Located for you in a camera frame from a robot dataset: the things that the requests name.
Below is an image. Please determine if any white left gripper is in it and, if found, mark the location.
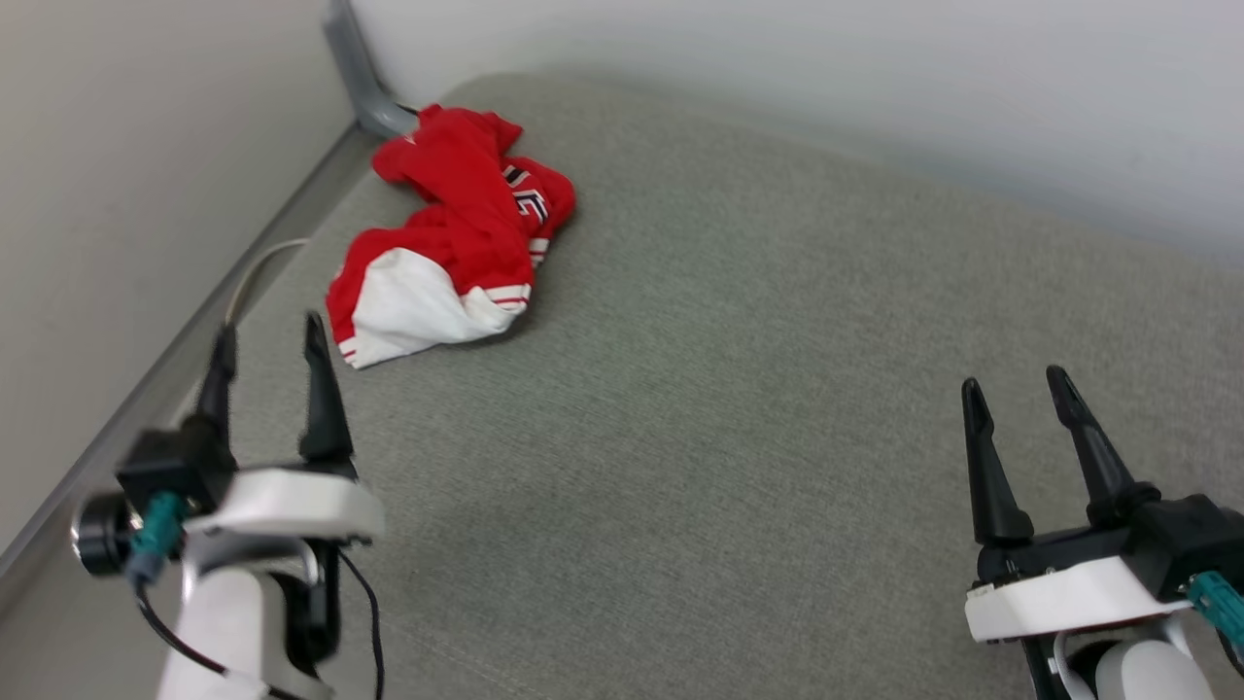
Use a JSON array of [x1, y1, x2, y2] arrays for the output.
[[183, 311, 387, 584]]

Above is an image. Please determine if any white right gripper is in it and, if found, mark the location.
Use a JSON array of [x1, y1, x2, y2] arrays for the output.
[[961, 365, 1194, 645]]

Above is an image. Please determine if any red and white basketball jersey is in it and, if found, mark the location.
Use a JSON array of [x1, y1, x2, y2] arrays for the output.
[[326, 104, 577, 370]]

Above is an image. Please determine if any thin white cable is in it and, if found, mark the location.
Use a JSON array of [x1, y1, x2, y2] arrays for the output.
[[225, 237, 312, 328]]

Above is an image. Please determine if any teal left camera connector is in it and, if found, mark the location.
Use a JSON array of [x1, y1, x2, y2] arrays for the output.
[[129, 491, 192, 586]]

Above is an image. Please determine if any teal camera connector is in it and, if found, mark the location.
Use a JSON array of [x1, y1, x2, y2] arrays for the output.
[[1187, 571, 1244, 645], [129, 491, 192, 586]]

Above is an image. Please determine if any teal right camera connector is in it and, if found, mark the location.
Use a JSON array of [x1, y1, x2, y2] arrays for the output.
[[1187, 571, 1244, 645]]

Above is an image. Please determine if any thin black cable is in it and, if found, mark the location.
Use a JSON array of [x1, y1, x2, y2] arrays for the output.
[[132, 578, 297, 700], [337, 547, 388, 700]]

